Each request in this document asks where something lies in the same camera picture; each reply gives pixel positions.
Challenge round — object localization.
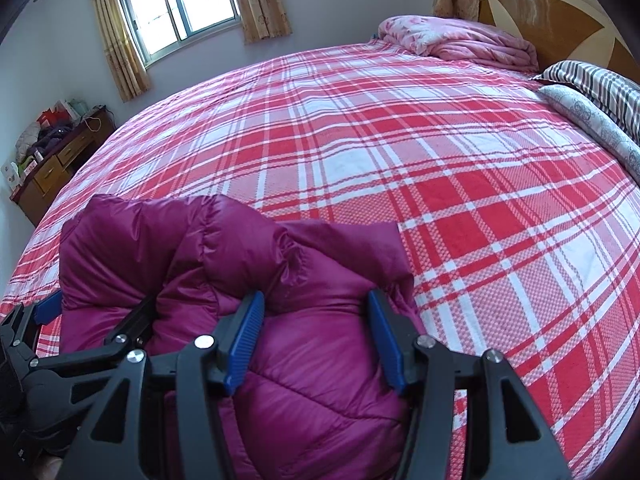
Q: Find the window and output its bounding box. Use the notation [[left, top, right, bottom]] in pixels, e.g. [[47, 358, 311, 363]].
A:
[[114, 0, 242, 68]]

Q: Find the purple down jacket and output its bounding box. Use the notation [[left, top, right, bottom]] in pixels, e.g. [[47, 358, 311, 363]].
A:
[[57, 194, 417, 480]]

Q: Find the red plaid bed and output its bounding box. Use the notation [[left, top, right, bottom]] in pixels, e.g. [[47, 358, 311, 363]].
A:
[[0, 42, 640, 480]]

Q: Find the striped pillow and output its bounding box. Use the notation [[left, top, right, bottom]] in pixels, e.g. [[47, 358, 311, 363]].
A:
[[532, 60, 640, 144]]

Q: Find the red paper bag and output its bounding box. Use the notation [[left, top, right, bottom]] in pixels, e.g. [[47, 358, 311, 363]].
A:
[[39, 101, 76, 128]]

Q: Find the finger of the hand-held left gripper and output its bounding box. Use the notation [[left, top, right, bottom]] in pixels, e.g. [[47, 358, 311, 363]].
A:
[[27, 295, 159, 374], [0, 290, 64, 362]]

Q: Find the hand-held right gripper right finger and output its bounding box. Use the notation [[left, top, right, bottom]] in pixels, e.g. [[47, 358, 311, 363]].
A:
[[367, 287, 573, 480]]

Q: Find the white green box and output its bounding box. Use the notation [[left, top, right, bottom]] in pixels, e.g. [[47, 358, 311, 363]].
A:
[[1, 161, 23, 192]]

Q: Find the grey patterned pillow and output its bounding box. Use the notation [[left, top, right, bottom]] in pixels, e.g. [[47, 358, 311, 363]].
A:
[[537, 84, 640, 182]]

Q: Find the long beige curtain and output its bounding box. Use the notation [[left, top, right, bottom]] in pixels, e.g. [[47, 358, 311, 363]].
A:
[[89, 0, 152, 103]]

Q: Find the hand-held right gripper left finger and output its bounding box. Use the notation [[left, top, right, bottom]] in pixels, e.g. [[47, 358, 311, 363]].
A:
[[59, 290, 266, 480]]

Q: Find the pile of clothes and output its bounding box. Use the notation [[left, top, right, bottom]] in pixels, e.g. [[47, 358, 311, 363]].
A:
[[15, 121, 76, 161]]

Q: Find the wooden headboard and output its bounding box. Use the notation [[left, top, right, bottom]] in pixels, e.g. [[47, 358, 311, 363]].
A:
[[477, 0, 640, 80]]

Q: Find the pink folded quilt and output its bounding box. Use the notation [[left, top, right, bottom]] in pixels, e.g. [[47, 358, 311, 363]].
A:
[[377, 15, 541, 74]]

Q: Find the short beige curtain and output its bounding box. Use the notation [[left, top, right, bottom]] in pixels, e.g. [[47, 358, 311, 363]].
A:
[[227, 0, 293, 45]]

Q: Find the wooden desk with drawers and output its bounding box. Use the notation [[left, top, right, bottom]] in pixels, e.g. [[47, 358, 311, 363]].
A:
[[10, 106, 117, 227]]

